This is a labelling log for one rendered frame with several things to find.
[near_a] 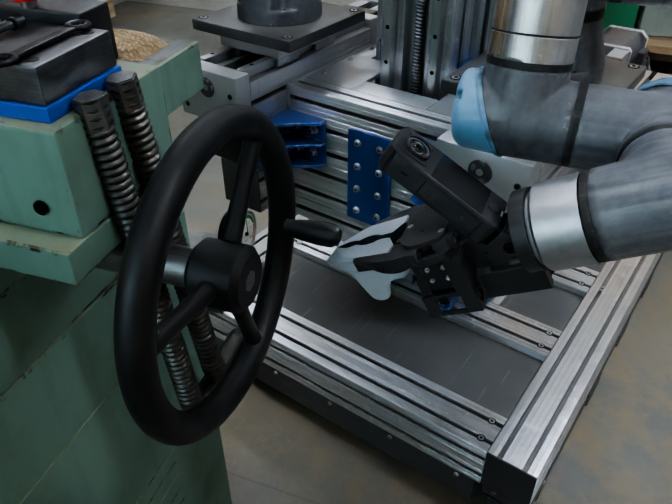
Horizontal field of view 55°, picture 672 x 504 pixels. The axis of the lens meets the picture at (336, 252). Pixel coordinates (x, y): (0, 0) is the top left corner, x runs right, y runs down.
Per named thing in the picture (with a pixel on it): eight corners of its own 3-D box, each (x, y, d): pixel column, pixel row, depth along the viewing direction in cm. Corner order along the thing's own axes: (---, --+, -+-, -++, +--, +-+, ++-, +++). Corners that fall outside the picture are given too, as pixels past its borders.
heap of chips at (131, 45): (140, 62, 72) (137, 45, 71) (64, 52, 75) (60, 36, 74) (171, 42, 78) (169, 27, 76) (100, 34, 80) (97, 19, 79)
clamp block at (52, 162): (80, 243, 49) (49, 135, 44) (-61, 213, 52) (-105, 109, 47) (178, 157, 60) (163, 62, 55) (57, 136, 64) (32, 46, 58)
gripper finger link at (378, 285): (339, 314, 65) (419, 302, 60) (311, 269, 63) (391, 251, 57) (350, 295, 67) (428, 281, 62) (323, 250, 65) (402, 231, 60)
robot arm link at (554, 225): (571, 203, 47) (582, 150, 53) (511, 216, 50) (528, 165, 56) (602, 282, 50) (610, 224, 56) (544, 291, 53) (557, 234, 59)
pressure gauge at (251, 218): (241, 276, 88) (235, 227, 83) (215, 271, 89) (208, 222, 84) (259, 251, 92) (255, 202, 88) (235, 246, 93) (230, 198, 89)
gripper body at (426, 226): (424, 321, 60) (552, 303, 53) (383, 247, 57) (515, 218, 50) (445, 271, 65) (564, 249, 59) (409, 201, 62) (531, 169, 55)
